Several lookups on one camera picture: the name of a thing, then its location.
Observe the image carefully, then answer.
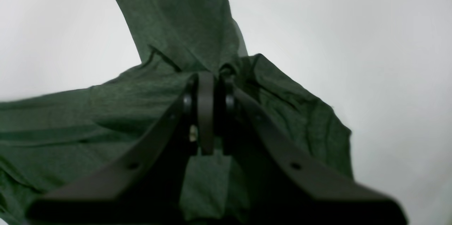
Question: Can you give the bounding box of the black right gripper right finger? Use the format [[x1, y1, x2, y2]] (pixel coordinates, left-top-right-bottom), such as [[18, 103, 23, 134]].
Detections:
[[219, 76, 408, 225]]

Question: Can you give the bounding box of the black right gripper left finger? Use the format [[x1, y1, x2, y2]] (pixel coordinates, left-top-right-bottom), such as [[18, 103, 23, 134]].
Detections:
[[28, 72, 215, 222]]

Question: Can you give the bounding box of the green long sleeve shirt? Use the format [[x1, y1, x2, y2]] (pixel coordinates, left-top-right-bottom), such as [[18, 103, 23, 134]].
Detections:
[[0, 0, 353, 225]]

